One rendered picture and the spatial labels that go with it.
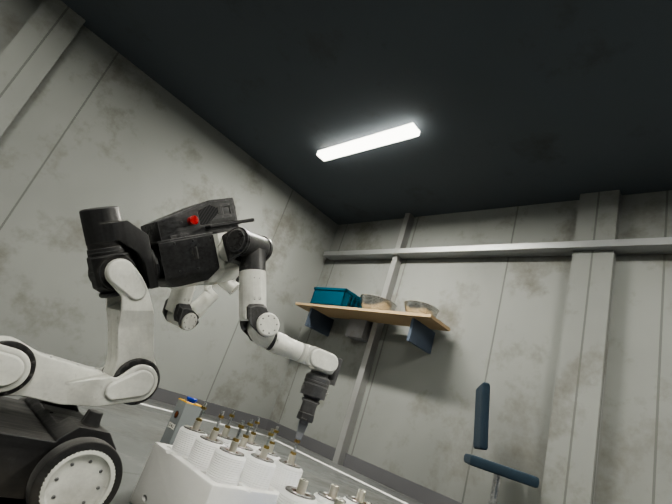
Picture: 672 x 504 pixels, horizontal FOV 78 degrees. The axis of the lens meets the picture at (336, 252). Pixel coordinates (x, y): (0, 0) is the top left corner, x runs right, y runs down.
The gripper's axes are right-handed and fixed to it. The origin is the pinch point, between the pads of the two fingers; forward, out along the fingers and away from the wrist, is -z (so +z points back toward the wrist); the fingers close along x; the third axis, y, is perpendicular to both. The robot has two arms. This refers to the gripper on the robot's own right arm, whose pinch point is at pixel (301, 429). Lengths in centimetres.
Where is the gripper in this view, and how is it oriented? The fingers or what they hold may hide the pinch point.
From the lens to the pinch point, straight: 152.1
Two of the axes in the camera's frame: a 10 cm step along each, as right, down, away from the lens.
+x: 0.6, -3.4, -9.4
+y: 9.5, 3.1, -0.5
